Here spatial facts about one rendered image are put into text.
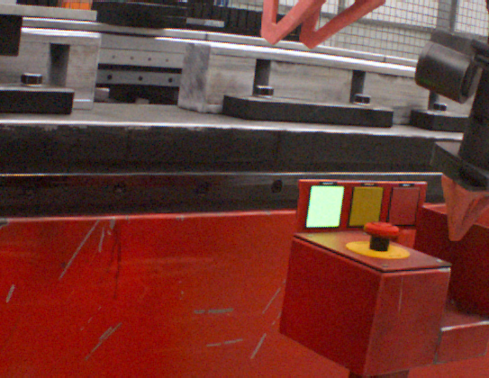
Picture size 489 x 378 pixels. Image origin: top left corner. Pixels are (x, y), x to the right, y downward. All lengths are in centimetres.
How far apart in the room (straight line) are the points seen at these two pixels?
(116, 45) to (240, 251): 44
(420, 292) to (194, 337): 36
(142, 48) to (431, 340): 75
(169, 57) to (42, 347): 64
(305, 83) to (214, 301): 38
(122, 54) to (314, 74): 31
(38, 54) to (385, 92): 63
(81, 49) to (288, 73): 35
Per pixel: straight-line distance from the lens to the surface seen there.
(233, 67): 134
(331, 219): 110
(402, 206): 117
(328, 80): 147
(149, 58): 156
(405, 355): 102
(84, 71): 120
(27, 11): 88
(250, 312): 129
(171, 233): 117
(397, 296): 98
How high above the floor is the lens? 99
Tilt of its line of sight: 9 degrees down
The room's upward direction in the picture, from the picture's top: 7 degrees clockwise
